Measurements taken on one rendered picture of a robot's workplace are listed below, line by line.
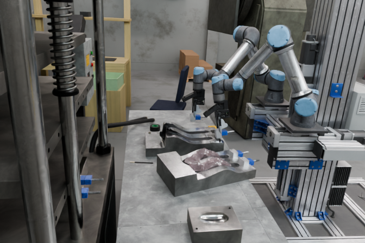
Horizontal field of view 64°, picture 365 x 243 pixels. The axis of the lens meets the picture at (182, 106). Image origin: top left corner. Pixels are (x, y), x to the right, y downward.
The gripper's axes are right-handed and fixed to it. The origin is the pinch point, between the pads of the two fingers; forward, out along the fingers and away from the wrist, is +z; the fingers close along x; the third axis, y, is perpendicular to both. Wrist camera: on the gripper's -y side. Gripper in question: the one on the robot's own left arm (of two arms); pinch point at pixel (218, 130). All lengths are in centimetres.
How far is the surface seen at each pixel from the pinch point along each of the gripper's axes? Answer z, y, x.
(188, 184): 11, -28, -46
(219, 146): 9.0, -2.1, -6.0
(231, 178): 16.2, -4.4, -38.1
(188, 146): 5.7, -22.0, -6.3
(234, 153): 9.8, 4.2, -19.1
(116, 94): -4, -85, 219
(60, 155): -15, -85, -51
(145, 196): 14, -51, -46
